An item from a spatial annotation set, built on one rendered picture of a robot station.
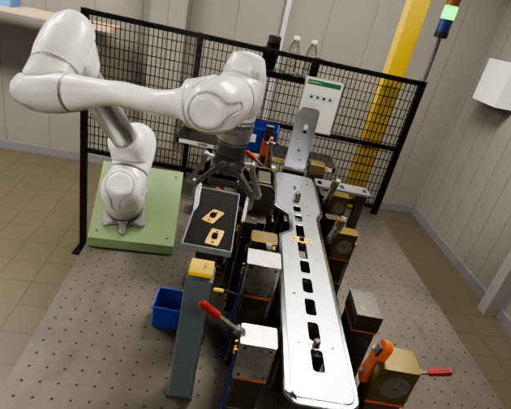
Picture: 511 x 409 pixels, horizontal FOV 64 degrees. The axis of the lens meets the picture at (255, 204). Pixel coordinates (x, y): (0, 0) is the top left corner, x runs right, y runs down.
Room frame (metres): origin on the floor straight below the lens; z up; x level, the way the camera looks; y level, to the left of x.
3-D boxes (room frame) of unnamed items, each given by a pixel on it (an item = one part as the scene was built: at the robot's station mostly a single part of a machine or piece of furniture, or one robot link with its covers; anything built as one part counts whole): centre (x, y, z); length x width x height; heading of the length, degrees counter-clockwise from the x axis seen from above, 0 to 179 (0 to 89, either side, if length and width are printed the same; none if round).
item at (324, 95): (2.37, -0.23, 1.30); 0.23 x 0.02 x 0.31; 94
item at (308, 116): (2.08, -0.16, 1.17); 0.12 x 0.01 x 0.34; 94
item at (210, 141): (2.23, 0.06, 1.01); 0.90 x 0.22 x 0.03; 94
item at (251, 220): (1.24, 0.01, 0.90); 0.05 x 0.05 x 0.40; 4
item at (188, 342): (0.84, 0.10, 0.92); 0.08 x 0.08 x 0.44; 4
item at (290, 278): (1.33, -0.21, 1.00); 1.38 x 0.22 x 0.02; 4
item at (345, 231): (1.42, -0.39, 0.87); 0.12 x 0.07 x 0.35; 94
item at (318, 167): (2.10, -0.28, 0.88); 0.08 x 0.08 x 0.36; 4
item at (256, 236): (1.18, -0.04, 0.89); 0.12 x 0.08 x 0.38; 94
